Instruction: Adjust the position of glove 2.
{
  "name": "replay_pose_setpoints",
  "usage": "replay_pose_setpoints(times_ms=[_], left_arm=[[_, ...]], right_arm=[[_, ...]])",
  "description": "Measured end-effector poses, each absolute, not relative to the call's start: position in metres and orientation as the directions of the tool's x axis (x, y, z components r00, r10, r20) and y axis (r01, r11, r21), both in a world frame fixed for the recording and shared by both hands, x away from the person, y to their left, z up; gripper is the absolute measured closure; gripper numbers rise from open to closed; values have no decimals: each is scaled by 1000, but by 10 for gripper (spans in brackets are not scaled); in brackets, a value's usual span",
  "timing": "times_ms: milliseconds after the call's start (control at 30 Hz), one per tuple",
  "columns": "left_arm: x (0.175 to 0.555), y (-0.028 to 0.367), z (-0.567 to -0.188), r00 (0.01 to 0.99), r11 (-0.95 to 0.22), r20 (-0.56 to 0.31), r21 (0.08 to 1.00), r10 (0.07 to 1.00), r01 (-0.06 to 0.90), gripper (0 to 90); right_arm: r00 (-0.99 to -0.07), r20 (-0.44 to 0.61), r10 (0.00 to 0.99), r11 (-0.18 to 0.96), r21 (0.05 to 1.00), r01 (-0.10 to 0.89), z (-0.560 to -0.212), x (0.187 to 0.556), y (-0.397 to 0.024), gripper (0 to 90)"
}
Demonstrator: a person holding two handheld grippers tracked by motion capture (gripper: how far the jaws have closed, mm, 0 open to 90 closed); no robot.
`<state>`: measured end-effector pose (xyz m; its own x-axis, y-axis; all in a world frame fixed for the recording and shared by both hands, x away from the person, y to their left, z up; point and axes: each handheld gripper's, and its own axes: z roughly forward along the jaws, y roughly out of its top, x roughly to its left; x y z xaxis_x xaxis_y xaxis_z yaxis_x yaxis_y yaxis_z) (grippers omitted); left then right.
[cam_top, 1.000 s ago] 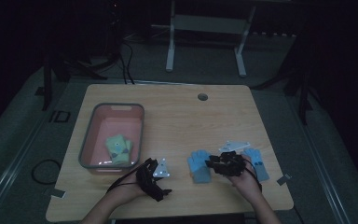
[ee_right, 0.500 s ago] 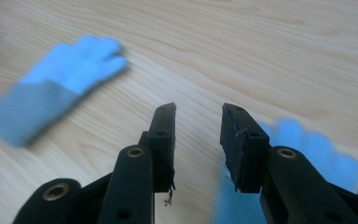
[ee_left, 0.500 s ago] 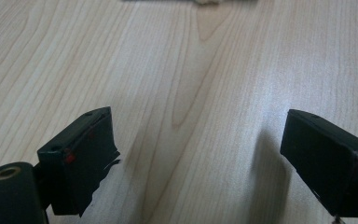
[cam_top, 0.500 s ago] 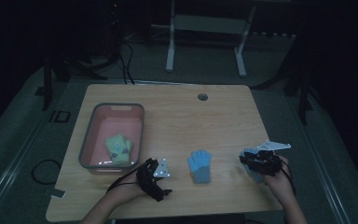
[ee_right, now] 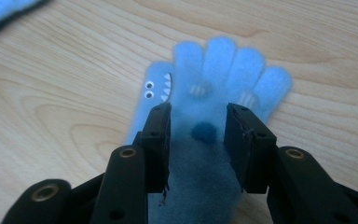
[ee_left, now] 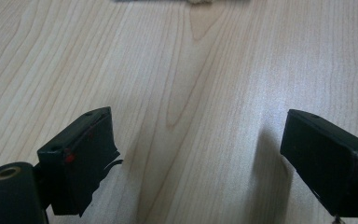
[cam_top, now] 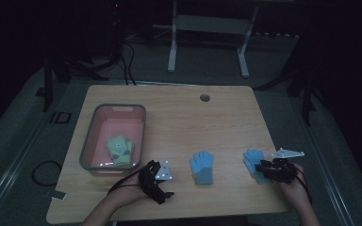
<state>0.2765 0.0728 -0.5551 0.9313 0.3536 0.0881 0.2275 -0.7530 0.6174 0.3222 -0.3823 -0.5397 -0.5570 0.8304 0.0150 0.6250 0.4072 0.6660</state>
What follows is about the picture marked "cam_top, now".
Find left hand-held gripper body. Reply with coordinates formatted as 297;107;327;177
137;159;173;205

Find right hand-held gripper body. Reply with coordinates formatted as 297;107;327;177
268;147;305;186

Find blue glove with dotted print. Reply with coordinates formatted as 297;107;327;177
242;148;271;186

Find plain green glove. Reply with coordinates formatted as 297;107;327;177
124;140;137;168

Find green glove with face print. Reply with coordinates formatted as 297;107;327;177
106;135;133;169

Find plain blue glove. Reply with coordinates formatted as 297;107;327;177
189;151;216;186

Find pink basin with grey rim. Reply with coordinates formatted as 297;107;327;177
79;103;147;177

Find person's right hand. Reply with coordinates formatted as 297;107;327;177
277;163;309;206

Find person's left hand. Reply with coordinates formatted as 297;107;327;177
111;173;149;203

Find black stand with legs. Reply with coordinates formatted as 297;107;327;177
41;51;109;113
254;31;318;127

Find grey tape patch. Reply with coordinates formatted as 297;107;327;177
44;188;67;202

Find white metal stand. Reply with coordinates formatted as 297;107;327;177
152;0;260;79

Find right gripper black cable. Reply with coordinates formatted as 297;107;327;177
295;165;314;205

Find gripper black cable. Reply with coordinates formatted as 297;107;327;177
295;165;314;205
107;162;155;196

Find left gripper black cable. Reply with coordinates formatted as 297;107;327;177
107;162;155;196

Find black floor cables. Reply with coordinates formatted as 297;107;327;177
118;39;138;87

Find black cable loop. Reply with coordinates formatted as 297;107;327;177
31;160;63;188

